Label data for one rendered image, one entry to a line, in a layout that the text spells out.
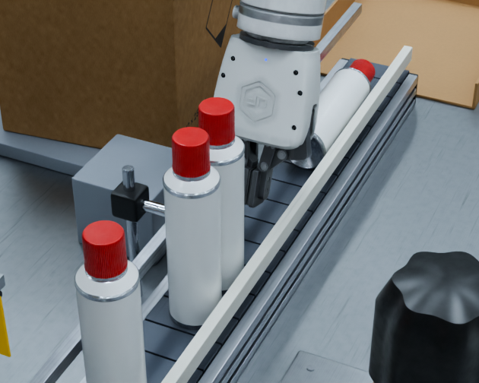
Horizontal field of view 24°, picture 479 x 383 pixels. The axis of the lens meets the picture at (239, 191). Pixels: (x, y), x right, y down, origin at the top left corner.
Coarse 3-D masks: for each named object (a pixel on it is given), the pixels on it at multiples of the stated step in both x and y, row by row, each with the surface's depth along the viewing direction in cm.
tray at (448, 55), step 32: (352, 0) 173; (384, 0) 174; (416, 0) 174; (448, 0) 174; (352, 32) 165; (384, 32) 165; (416, 32) 165; (448, 32) 165; (320, 64) 157; (384, 64) 157; (416, 64) 157; (448, 64) 157; (416, 96) 151; (448, 96) 150
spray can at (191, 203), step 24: (192, 144) 95; (192, 168) 96; (168, 192) 98; (192, 192) 97; (216, 192) 98; (168, 216) 99; (192, 216) 98; (216, 216) 100; (168, 240) 101; (192, 240) 100; (216, 240) 101; (168, 264) 103; (192, 264) 101; (216, 264) 103; (192, 288) 103; (216, 288) 104; (192, 312) 105
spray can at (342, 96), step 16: (352, 64) 140; (368, 64) 140; (336, 80) 135; (352, 80) 135; (368, 80) 137; (320, 96) 132; (336, 96) 131; (352, 96) 133; (320, 112) 128; (336, 112) 129; (352, 112) 132; (320, 128) 126; (336, 128) 128; (320, 144) 125; (304, 160) 128; (320, 160) 126
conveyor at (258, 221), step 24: (384, 72) 146; (408, 72) 147; (288, 168) 128; (336, 168) 128; (288, 192) 124; (264, 216) 121; (288, 240) 117; (168, 312) 108; (240, 312) 108; (144, 336) 105; (168, 336) 105; (192, 336) 105; (168, 360) 103
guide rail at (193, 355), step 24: (408, 48) 144; (384, 96) 137; (360, 120) 130; (336, 144) 126; (312, 192) 119; (288, 216) 115; (264, 240) 112; (264, 264) 110; (240, 288) 106; (216, 312) 103; (216, 336) 102; (192, 360) 98
